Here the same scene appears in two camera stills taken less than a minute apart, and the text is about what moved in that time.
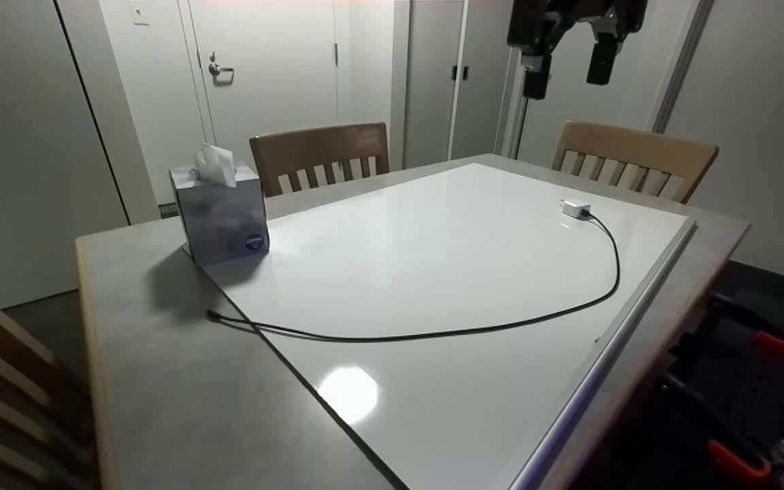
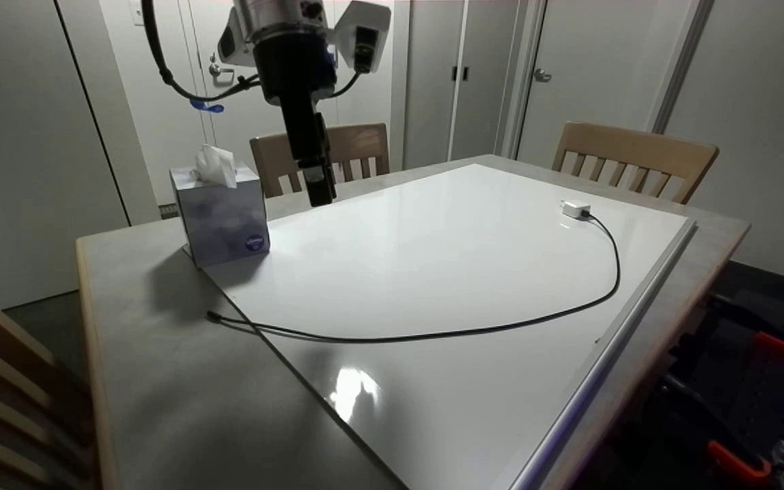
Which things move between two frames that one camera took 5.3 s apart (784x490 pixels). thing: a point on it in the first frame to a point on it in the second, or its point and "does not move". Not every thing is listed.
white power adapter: x=569 y=208 does not move
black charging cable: x=445 y=334 does not move
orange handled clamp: x=725 y=457 does not move
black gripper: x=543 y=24 to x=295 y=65
